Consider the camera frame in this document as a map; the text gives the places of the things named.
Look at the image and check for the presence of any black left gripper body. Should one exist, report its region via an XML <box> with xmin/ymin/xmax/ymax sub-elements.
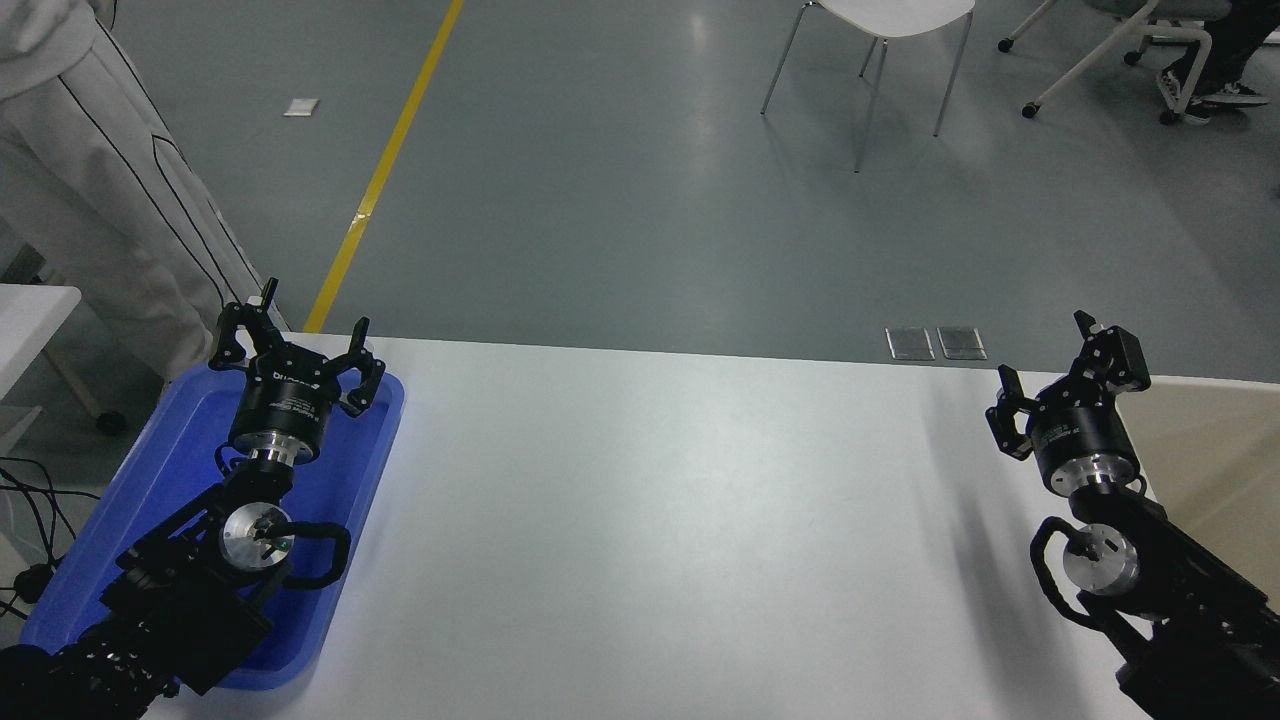
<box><xmin>230</xmin><ymin>350</ymin><xmax>346</xmax><ymax>451</ymax></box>

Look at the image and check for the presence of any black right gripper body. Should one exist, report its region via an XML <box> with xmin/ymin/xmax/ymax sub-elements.
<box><xmin>1028</xmin><ymin>385</ymin><xmax>1139</xmax><ymax>474</ymax></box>

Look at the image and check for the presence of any blue plastic tray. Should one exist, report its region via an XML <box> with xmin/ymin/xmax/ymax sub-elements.
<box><xmin>20</xmin><ymin>360</ymin><xmax>406</xmax><ymax>693</ymax></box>

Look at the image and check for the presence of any large pale bin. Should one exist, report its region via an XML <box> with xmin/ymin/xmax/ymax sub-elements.
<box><xmin>1095</xmin><ymin>372</ymin><xmax>1280</xmax><ymax>621</ymax></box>

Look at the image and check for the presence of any person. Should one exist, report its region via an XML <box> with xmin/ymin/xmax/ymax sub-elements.
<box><xmin>1158</xmin><ymin>0</ymin><xmax>1280</xmax><ymax>126</ymax></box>
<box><xmin>0</xmin><ymin>0</ymin><xmax>291</xmax><ymax>381</ymax></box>

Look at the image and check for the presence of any small white side table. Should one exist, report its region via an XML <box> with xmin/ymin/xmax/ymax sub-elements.
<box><xmin>0</xmin><ymin>285</ymin><xmax>132</xmax><ymax>471</ymax></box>

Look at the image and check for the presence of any black power plug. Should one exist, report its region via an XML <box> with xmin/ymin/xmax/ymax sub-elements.
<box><xmin>0</xmin><ymin>562</ymin><xmax>59</xmax><ymax>621</ymax></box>

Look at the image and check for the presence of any grey rolling office chair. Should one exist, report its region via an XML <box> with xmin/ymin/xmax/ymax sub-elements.
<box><xmin>998</xmin><ymin>0</ymin><xmax>1233</xmax><ymax>121</ymax></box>

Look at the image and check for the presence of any white chair with metal legs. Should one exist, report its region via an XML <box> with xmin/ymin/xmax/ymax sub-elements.
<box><xmin>762</xmin><ymin>0</ymin><xmax>979</xmax><ymax>173</ymax></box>

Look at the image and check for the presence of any thin black cable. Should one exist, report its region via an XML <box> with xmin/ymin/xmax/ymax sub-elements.
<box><xmin>0</xmin><ymin>455</ymin><xmax>79</xmax><ymax>563</ymax></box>

